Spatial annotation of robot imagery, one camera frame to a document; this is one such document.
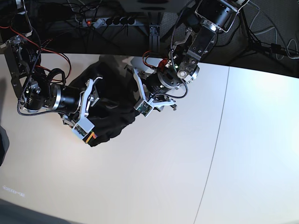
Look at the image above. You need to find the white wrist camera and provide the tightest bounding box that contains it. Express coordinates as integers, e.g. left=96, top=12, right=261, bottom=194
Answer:
left=134, top=99, right=153, bottom=117
left=72, top=117, right=94, bottom=140

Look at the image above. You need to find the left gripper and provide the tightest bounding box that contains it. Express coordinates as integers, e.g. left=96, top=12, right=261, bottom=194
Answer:
left=133, top=68, right=177, bottom=111

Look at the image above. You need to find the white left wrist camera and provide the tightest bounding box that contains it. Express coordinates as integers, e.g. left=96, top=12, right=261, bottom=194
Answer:
left=134, top=99, right=153, bottom=117

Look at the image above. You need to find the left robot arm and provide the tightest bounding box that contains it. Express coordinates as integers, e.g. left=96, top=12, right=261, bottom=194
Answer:
left=133, top=0, right=248, bottom=117

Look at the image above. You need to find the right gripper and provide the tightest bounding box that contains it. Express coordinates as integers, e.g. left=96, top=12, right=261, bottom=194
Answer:
left=62, top=76, right=103, bottom=127

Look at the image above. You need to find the grey camera mount plate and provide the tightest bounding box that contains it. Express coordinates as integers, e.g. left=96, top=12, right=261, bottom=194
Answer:
left=119, top=0, right=189, bottom=13

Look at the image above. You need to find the aluminium frame post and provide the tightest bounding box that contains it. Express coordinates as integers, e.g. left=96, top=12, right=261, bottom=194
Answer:
left=138, top=12, right=164, bottom=53

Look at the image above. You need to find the black power strip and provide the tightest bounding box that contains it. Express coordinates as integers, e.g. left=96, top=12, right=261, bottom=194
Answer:
left=75, top=16, right=138, bottom=29

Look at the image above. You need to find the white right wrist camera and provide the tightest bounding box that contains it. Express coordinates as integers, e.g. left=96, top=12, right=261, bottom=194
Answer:
left=72, top=117, right=94, bottom=140

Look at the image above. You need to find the dark grey T-shirt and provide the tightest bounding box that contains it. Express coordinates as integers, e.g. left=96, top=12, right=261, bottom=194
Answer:
left=70, top=58, right=140, bottom=147

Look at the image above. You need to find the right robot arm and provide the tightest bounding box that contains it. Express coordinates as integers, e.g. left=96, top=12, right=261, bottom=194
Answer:
left=0, top=0, right=103, bottom=128

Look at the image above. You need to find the dark object at left edge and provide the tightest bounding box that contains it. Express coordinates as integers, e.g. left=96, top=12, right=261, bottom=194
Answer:
left=0, top=127, right=10, bottom=166

